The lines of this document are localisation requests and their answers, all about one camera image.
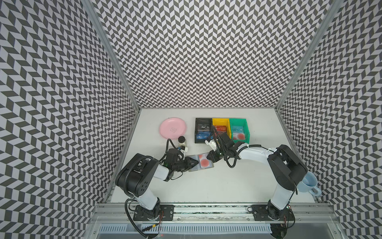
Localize grey card holder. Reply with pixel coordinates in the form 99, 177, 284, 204
189, 153, 214, 172

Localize green bin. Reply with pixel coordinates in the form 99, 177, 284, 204
229, 118, 250, 143

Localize black bin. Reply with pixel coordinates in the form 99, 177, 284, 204
195, 118, 212, 143

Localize pink plate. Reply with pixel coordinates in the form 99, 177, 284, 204
159, 118, 187, 139

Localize pink card in holder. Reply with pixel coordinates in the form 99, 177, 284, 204
198, 153, 213, 169

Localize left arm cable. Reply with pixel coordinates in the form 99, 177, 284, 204
159, 138, 184, 181

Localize yellow bin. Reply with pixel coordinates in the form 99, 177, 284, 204
212, 118, 232, 138

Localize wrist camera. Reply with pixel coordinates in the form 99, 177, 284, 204
205, 139, 217, 151
178, 146, 188, 156

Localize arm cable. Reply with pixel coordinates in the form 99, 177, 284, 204
210, 125, 272, 168
159, 138, 184, 181

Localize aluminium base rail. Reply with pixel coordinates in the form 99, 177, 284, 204
89, 203, 339, 234

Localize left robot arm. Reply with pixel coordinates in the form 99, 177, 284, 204
115, 148, 199, 222

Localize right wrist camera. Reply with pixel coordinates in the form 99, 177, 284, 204
205, 139, 217, 151

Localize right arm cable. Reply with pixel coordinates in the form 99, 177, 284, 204
210, 125, 272, 168

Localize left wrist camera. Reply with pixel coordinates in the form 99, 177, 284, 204
178, 146, 188, 156

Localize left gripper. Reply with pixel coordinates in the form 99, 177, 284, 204
172, 157, 200, 173

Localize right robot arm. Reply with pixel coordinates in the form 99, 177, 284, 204
205, 133, 308, 221

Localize light blue mug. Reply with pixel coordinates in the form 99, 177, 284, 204
297, 172, 322, 197

